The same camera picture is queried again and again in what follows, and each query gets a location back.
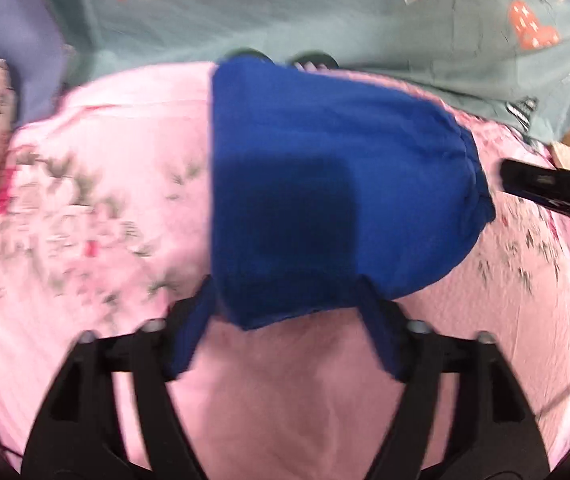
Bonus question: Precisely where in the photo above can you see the pink floral blanket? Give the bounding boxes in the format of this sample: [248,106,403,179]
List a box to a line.
[0,60,570,480]

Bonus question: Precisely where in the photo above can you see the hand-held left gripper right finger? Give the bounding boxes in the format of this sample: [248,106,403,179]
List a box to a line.
[360,280,551,480]

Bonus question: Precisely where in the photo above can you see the green printed bed sheet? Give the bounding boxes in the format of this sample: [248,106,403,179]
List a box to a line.
[35,0,570,143]

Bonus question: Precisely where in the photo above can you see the blue pants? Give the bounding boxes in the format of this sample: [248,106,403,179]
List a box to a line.
[207,55,496,332]

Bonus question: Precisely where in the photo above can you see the purple cloth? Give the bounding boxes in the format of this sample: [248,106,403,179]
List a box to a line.
[0,0,76,126]

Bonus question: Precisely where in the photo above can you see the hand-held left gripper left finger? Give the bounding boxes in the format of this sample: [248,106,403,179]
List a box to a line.
[20,280,218,480]

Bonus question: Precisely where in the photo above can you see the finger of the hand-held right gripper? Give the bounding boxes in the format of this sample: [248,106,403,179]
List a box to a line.
[499,158,570,222]

